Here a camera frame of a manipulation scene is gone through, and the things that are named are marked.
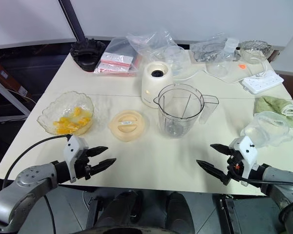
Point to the small clear plastic lid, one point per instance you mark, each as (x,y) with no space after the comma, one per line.
(217,69)

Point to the brown cardboard box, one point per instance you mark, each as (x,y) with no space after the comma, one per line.
(5,78)

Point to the white power strip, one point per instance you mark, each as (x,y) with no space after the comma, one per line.
(261,81)

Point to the small orange object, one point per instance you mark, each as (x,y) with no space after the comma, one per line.
(242,65)

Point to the clear plastic cup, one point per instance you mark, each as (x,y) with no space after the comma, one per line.
(177,57)

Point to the green cloth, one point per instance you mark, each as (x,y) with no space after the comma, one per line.
(271,104)

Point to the black stand base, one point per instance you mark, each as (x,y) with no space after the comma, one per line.
(88,53)

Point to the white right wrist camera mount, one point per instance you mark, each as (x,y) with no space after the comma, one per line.
(246,151)

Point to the white metal frame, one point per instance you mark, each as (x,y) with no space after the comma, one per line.
(12,100)

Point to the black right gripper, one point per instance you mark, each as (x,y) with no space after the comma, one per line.
(234,165)

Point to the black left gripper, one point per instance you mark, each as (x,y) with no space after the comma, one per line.
(83,168)

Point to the dark rounded shape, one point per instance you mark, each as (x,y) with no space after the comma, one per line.
(179,212)
(122,207)

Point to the white blender base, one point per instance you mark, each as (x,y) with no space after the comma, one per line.
(151,85)

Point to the textured glass bowl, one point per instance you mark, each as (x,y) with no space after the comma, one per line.
(256,51)

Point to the black metal frame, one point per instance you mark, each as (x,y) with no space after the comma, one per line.
(94,212)
(230,214)

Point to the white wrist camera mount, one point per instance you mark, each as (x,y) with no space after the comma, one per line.
(73,151)
(246,151)

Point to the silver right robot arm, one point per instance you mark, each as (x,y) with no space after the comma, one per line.
(280,178)

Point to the cream blender lid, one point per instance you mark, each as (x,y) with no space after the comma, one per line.
(127,125)

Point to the crumpled clear plastic bag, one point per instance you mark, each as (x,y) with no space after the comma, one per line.
(149,44)

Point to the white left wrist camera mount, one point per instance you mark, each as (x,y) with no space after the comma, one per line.
(73,151)

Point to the zip bag with red seal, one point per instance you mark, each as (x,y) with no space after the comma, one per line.
(114,61)

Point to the yellow food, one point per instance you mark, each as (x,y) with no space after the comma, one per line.
(68,123)

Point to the black stand pole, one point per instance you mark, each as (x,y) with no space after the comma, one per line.
(74,19)

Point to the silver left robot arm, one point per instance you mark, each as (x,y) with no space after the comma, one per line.
(27,180)

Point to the clear glass fruit bowl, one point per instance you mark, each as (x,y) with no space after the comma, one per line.
(63,104)

